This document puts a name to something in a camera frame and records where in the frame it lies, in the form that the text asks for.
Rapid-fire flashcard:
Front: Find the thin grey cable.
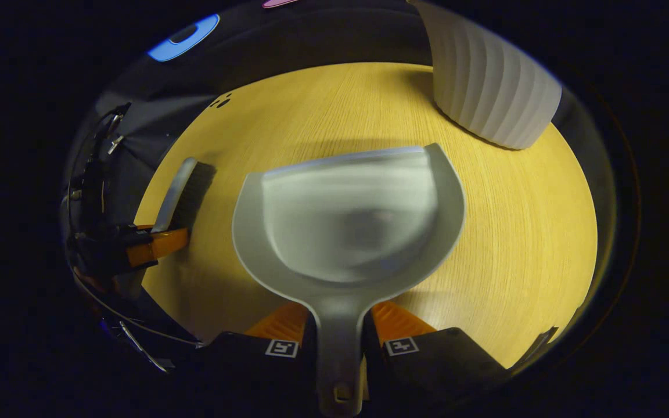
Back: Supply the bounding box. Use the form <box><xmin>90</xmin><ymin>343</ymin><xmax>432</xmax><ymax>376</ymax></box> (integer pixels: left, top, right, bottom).
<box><xmin>71</xmin><ymin>270</ymin><xmax>203</xmax><ymax>373</ymax></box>

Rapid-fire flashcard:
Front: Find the wooden desktop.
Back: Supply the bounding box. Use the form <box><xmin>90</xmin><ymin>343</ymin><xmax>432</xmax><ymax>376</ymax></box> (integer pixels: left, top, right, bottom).
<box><xmin>134</xmin><ymin>61</ymin><xmax>599</xmax><ymax>369</ymax></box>

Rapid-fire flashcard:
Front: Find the white dustpan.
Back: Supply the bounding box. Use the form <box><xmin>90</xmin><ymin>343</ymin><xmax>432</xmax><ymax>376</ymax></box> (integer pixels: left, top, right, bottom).
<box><xmin>231</xmin><ymin>142</ymin><xmax>466</xmax><ymax>418</ymax></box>

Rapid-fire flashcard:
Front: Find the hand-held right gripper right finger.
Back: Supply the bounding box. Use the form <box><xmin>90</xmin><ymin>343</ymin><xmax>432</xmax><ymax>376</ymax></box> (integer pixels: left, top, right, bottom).
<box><xmin>364</xmin><ymin>300</ymin><xmax>510</xmax><ymax>418</ymax></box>

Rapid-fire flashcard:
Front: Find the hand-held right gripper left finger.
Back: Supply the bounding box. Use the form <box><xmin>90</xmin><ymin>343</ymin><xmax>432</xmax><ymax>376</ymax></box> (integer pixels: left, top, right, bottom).
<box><xmin>195</xmin><ymin>302</ymin><xmax>319</xmax><ymax>418</ymax></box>

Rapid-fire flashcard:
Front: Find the small white broom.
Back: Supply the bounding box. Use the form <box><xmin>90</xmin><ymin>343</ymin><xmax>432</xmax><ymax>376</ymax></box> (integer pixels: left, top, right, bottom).
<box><xmin>151</xmin><ymin>157</ymin><xmax>199</xmax><ymax>234</ymax></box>

